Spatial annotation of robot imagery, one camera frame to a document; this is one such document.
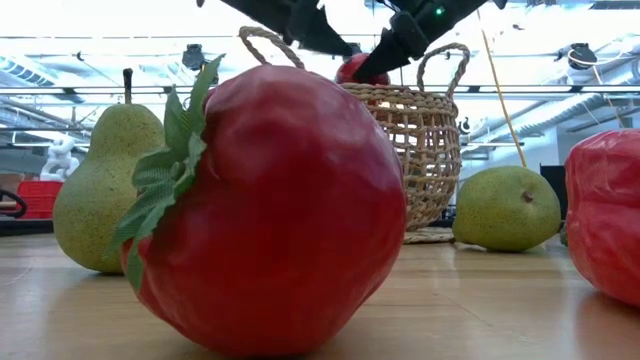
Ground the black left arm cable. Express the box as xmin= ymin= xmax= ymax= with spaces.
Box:
xmin=0 ymin=188 xmax=29 ymax=220

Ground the black metal table frame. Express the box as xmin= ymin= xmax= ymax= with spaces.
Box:
xmin=0 ymin=218 xmax=55 ymax=237

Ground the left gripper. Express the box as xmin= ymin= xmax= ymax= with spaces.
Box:
xmin=218 ymin=0 xmax=355 ymax=58

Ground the large red strawberry toy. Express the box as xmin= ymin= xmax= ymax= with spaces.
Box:
xmin=102 ymin=53 xmax=409 ymax=357

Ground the red storage bin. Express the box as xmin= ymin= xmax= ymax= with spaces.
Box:
xmin=14 ymin=198 xmax=59 ymax=220
xmin=17 ymin=180 xmax=65 ymax=200

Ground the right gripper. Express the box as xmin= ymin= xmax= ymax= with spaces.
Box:
xmin=351 ymin=0 xmax=509 ymax=85

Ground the green pear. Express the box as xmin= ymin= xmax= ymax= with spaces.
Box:
xmin=452 ymin=165 xmax=562 ymax=254
xmin=52 ymin=68 xmax=166 ymax=275

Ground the round woven mat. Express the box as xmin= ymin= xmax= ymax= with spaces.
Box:
xmin=402 ymin=226 xmax=457 ymax=246

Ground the yellow hanging cable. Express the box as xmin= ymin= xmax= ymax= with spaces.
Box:
xmin=477 ymin=9 xmax=529 ymax=169

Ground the red pomegranate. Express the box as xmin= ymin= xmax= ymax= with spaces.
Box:
xmin=334 ymin=52 xmax=392 ymax=86

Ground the red bell pepper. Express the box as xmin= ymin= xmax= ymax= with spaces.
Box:
xmin=564 ymin=128 xmax=640 ymax=309

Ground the long horizontal light bar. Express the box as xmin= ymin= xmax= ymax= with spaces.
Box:
xmin=0 ymin=84 xmax=640 ymax=96

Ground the woven wicker basket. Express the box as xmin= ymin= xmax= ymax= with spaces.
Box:
xmin=237 ymin=25 xmax=472 ymax=232

